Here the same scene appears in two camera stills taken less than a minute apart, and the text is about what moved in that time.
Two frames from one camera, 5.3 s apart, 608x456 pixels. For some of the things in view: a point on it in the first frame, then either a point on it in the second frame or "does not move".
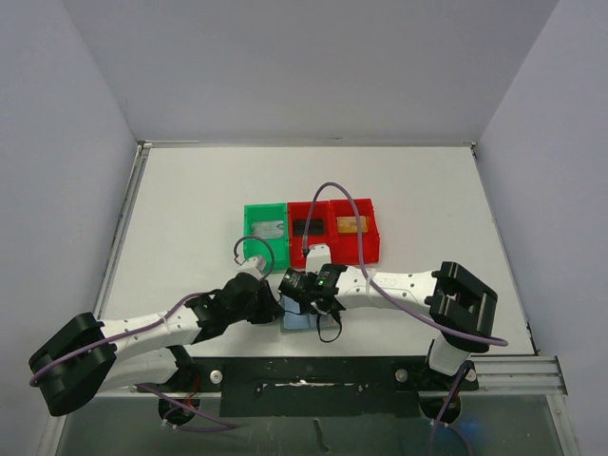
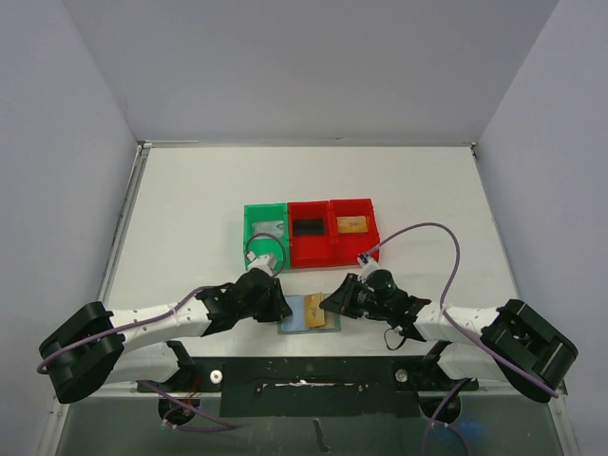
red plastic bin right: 344,246 does not move
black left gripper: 270,310 does not move
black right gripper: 310,304 -> 347,298
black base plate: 321,386 does not move
